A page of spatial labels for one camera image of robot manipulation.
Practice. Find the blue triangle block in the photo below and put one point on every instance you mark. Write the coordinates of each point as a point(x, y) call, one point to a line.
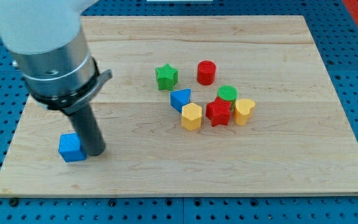
point(180, 98)

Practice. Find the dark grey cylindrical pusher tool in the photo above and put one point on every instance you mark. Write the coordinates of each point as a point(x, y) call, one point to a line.
point(88, 131)

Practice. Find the yellow hexagon block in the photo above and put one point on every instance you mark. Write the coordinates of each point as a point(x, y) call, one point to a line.
point(191, 116)

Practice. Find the red star block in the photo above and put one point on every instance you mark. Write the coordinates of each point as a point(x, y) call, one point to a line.
point(219, 111)

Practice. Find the light wooden board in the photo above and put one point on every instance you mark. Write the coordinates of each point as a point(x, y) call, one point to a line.
point(298, 141)

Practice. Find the green cylinder block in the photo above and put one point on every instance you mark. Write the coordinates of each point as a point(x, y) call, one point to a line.
point(228, 93)

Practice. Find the green star block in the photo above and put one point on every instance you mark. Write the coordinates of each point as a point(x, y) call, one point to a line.
point(166, 77)

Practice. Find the red cylinder block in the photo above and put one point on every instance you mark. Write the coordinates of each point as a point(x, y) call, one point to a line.
point(206, 72)

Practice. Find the yellow heart block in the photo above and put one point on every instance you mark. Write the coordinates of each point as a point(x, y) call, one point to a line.
point(243, 110)

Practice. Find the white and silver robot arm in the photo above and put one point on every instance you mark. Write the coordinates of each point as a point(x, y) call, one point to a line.
point(46, 39)

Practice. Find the blue cube block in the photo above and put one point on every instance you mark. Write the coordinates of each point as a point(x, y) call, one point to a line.
point(70, 148)

